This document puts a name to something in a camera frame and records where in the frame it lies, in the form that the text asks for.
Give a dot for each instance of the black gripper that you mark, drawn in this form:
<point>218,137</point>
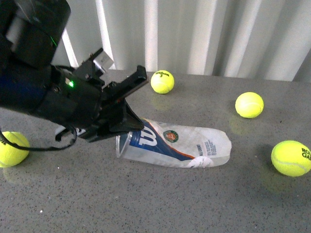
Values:
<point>78,99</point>

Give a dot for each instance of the clear plastic Wilson tennis can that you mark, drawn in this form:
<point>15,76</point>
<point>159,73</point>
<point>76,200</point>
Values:
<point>171,145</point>

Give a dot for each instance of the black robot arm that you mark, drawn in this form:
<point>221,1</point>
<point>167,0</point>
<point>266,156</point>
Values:
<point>30,31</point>

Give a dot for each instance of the Wilson 3 tennis ball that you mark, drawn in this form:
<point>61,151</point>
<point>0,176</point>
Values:
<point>162,82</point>

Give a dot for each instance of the tennis ball far left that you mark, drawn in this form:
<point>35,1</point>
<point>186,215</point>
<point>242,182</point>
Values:
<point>10,156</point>

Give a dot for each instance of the plain tennis ball right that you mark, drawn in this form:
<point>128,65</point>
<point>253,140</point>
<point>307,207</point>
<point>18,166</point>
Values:
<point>249,105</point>

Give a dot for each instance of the Roland Garros tennis ball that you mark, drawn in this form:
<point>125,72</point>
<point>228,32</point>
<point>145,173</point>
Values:
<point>291,158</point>

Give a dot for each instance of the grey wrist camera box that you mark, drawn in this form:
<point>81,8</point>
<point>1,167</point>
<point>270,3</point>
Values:
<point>102,60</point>

